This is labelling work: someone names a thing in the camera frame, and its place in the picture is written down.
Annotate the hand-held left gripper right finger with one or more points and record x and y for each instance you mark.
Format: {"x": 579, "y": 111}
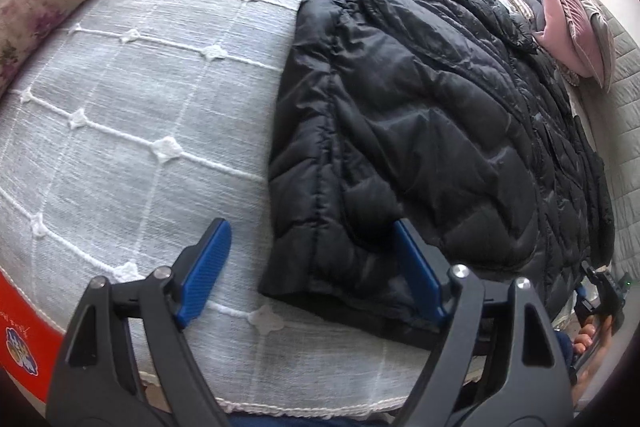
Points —
{"x": 419, "y": 274}

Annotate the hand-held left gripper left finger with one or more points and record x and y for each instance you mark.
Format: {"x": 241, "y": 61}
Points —
{"x": 207, "y": 267}

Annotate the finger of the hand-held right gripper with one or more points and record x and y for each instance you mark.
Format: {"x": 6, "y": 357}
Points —
{"x": 592, "y": 270}
{"x": 582, "y": 302}

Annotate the black thin quilted jacket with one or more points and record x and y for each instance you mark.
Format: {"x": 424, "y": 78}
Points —
{"x": 400, "y": 107}

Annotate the person's right hand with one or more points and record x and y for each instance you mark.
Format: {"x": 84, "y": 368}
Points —
{"x": 584, "y": 339}

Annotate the grey quilted headboard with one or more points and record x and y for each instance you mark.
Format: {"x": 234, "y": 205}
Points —
{"x": 622, "y": 107}

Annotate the white grid bedspread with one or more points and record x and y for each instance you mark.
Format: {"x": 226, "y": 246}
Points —
{"x": 150, "y": 82}

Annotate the red printed box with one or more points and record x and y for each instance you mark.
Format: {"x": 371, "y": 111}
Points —
{"x": 25, "y": 332}

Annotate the grey and pink pillow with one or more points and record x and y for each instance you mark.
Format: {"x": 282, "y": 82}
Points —
{"x": 597, "y": 22}

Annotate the pink velvet pillow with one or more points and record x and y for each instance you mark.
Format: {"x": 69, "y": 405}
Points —
{"x": 575, "y": 17}

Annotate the pink and grey folded quilt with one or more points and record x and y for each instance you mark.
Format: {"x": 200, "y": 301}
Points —
{"x": 542, "y": 7}

